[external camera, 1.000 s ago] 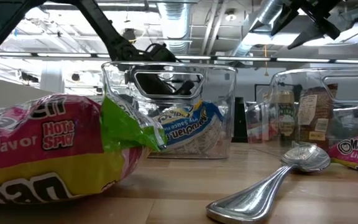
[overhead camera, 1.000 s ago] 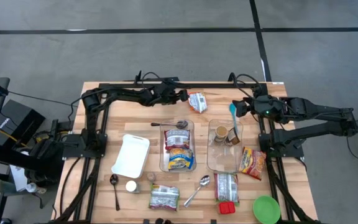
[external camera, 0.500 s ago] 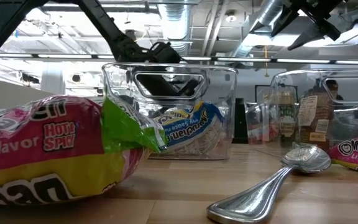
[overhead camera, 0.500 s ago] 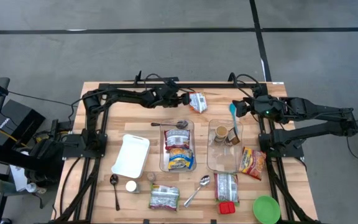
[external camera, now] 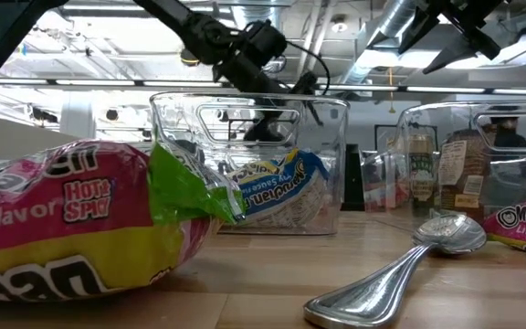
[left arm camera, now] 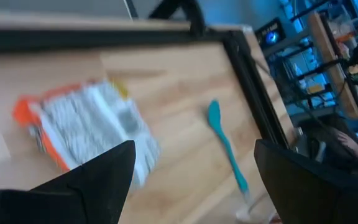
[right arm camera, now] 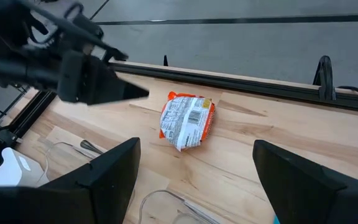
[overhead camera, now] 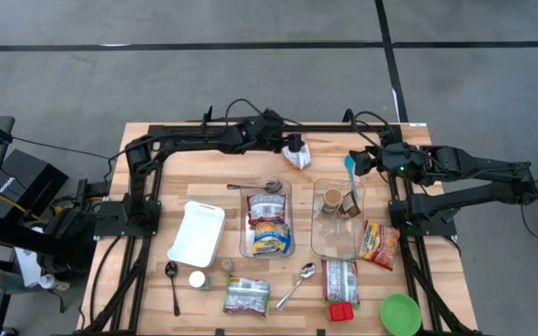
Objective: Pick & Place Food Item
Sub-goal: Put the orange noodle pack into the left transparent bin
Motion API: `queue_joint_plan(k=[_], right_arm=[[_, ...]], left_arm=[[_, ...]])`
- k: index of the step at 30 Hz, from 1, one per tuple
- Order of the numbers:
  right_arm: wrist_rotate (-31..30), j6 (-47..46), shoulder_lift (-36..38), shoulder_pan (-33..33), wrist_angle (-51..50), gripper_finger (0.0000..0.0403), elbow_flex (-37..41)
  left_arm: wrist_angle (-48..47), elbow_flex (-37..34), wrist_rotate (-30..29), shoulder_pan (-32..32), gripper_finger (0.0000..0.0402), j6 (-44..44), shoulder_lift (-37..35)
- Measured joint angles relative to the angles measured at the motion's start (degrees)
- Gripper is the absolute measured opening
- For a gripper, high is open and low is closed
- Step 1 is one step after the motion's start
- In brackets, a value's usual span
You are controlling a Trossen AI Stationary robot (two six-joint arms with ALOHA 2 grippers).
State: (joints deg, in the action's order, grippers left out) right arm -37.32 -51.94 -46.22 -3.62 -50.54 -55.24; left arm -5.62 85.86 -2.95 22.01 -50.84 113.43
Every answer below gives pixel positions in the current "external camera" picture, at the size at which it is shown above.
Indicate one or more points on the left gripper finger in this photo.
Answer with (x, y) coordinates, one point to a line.
(313, 109)
(267, 130)

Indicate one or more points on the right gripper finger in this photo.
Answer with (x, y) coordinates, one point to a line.
(473, 43)
(423, 25)

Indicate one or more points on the blue soy sauce ramen packet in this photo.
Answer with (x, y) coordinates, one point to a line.
(281, 187)

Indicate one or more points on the tan lid spice jar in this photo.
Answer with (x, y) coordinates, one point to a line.
(422, 183)

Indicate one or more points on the brown spice bag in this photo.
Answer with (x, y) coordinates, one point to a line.
(466, 183)

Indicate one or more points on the lime chili ramen packet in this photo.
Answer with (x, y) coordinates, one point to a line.
(523, 224)

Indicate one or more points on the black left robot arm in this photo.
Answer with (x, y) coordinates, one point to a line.
(176, 18)

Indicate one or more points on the clear plastic bin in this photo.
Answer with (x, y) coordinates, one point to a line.
(427, 116)
(339, 114)

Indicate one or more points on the linear ceiling light strip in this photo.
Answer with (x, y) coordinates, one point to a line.
(359, 87)

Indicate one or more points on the white ceiling smoke detector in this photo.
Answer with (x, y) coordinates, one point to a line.
(339, 26)

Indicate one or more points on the person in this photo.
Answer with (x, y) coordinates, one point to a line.
(509, 137)

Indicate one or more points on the white column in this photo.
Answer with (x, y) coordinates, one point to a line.
(78, 114)

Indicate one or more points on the silver metal spoon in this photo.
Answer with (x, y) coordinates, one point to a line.
(372, 297)

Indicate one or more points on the hot spicy ramen packet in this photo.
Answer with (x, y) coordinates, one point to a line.
(85, 237)

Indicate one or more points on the white rectangular tray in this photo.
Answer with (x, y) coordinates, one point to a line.
(7, 141)

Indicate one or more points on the long silver ceiling duct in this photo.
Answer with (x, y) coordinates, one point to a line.
(384, 27)

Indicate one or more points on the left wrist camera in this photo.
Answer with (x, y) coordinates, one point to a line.
(265, 41)

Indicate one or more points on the round silver ceiling duct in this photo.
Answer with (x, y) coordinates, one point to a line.
(249, 11)

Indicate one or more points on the black dome camera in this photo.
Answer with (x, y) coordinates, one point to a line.
(112, 115)

